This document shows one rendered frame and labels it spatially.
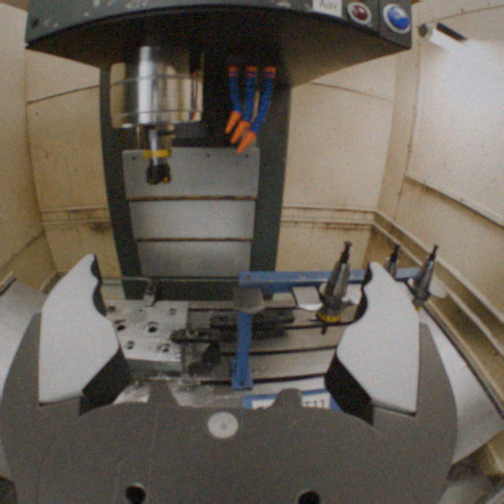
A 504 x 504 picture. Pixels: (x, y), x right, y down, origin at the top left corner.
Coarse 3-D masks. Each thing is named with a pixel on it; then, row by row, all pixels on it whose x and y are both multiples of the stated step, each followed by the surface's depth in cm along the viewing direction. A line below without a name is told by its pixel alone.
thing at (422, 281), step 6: (426, 258) 47; (426, 264) 46; (432, 264) 45; (420, 270) 48; (426, 270) 47; (432, 270) 46; (420, 276) 48; (426, 276) 47; (432, 276) 47; (414, 282) 49; (420, 282) 48; (426, 282) 47; (420, 288) 48; (426, 288) 47
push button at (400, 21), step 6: (396, 6) 16; (390, 12) 16; (396, 12) 16; (402, 12) 16; (390, 18) 17; (396, 18) 17; (402, 18) 16; (408, 18) 16; (396, 24) 17; (402, 24) 17; (408, 24) 17
